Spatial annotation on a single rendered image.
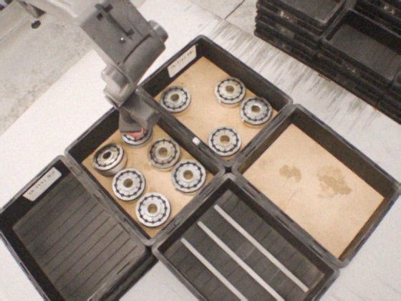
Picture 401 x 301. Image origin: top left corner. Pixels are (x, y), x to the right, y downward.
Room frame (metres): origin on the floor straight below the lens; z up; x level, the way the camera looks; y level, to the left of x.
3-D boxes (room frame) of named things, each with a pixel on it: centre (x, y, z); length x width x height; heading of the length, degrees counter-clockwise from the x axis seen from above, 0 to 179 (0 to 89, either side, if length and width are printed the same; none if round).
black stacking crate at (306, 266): (0.09, -0.07, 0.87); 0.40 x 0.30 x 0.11; 35
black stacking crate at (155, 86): (0.59, -0.08, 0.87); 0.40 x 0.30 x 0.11; 35
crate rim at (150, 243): (0.41, 0.16, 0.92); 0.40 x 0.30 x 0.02; 35
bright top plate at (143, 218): (0.29, 0.15, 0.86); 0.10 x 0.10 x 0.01
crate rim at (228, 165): (0.59, -0.08, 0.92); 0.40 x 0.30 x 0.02; 35
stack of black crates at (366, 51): (1.01, -0.96, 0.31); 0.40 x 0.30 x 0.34; 40
